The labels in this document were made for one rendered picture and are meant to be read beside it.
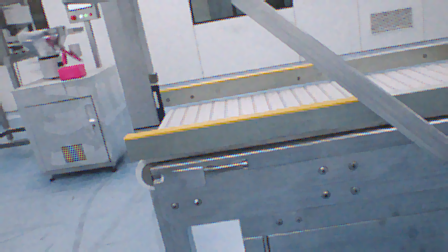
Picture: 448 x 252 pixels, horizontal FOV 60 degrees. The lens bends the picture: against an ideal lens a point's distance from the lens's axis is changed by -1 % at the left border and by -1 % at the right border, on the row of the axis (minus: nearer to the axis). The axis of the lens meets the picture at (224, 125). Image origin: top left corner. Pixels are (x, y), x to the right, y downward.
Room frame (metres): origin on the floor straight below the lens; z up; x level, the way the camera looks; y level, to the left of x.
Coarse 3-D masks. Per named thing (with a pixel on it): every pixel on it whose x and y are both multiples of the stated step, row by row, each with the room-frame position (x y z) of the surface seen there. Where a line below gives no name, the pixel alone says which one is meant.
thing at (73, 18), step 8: (72, 8) 3.16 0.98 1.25; (80, 8) 3.15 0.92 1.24; (88, 8) 3.15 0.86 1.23; (96, 8) 3.17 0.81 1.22; (72, 16) 3.14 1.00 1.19; (80, 16) 3.15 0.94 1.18; (88, 16) 3.15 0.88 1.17; (96, 16) 3.14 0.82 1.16; (88, 24) 3.19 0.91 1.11; (88, 32) 3.19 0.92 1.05; (96, 48) 3.21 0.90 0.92; (96, 56) 3.19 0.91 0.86; (96, 64) 3.20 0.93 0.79
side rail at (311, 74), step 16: (416, 48) 0.72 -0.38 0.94; (432, 48) 0.71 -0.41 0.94; (352, 64) 0.73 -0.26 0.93; (368, 64) 0.72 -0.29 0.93; (384, 64) 0.72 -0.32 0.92; (400, 64) 0.72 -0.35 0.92; (416, 64) 0.72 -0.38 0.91; (240, 80) 0.74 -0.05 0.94; (256, 80) 0.74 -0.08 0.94; (272, 80) 0.74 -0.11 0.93; (288, 80) 0.73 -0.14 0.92; (304, 80) 0.73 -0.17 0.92; (320, 80) 0.73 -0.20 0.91; (176, 96) 0.75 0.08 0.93; (208, 96) 0.75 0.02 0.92; (224, 96) 0.74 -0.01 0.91
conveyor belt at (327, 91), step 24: (384, 72) 0.72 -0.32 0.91; (408, 72) 0.69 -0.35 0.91; (432, 72) 0.66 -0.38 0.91; (264, 96) 0.71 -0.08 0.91; (288, 96) 0.68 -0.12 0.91; (312, 96) 0.65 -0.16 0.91; (336, 96) 0.62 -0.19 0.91; (168, 120) 0.67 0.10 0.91; (192, 120) 0.64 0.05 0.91; (240, 144) 0.49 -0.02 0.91; (264, 144) 0.49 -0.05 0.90
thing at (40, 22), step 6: (36, 0) 5.74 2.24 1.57; (6, 6) 5.79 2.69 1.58; (12, 6) 5.78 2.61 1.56; (30, 6) 5.75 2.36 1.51; (36, 6) 5.75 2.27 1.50; (42, 6) 5.73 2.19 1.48; (30, 12) 5.76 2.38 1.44; (36, 12) 5.75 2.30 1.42; (42, 12) 5.74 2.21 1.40; (36, 18) 5.75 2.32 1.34; (42, 18) 5.74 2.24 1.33; (36, 24) 5.75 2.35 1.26; (42, 24) 5.75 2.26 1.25; (24, 30) 5.77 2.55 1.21; (36, 30) 5.76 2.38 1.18; (12, 42) 5.80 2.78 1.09; (24, 48) 5.78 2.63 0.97
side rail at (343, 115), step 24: (408, 96) 0.46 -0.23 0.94; (432, 96) 0.45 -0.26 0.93; (264, 120) 0.47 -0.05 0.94; (288, 120) 0.47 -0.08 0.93; (312, 120) 0.46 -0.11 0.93; (336, 120) 0.46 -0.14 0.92; (360, 120) 0.46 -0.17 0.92; (384, 120) 0.46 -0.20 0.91; (144, 144) 0.48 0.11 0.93; (168, 144) 0.48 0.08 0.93; (192, 144) 0.48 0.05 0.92; (216, 144) 0.47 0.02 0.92
